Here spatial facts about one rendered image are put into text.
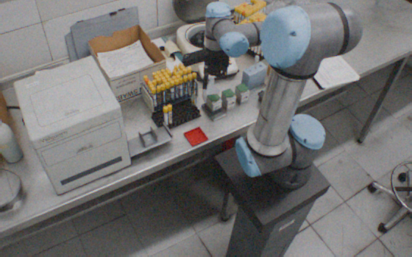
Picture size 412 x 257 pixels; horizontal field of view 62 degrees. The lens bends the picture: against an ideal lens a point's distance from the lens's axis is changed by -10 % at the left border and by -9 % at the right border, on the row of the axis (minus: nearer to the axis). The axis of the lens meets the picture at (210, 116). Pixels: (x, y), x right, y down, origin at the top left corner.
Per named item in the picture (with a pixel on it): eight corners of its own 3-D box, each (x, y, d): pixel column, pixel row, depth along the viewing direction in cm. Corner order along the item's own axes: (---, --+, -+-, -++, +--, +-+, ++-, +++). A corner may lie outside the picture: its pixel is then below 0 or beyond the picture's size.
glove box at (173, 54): (168, 86, 155) (168, 68, 148) (145, 54, 169) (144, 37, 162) (194, 76, 160) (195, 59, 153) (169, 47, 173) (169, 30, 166)
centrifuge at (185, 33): (194, 85, 156) (195, 62, 147) (172, 45, 174) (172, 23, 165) (246, 74, 163) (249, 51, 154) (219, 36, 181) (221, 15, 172)
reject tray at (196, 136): (192, 146, 135) (192, 145, 134) (183, 134, 138) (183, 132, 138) (208, 140, 137) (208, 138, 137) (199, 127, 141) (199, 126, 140)
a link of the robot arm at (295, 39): (290, 172, 109) (357, 23, 67) (245, 188, 105) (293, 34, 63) (272, 141, 116) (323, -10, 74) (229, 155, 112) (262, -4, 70)
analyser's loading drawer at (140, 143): (121, 163, 125) (118, 154, 122) (113, 149, 129) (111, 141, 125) (173, 141, 133) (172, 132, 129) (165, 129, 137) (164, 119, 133)
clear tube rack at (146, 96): (152, 113, 144) (151, 100, 139) (142, 97, 150) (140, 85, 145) (198, 96, 152) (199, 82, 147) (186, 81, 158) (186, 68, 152)
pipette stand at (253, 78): (249, 96, 154) (251, 77, 147) (238, 86, 158) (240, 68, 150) (265, 86, 158) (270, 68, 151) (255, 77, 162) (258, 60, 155)
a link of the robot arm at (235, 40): (262, 34, 105) (246, 15, 112) (226, 40, 102) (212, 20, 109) (258, 55, 111) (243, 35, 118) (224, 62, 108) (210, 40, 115)
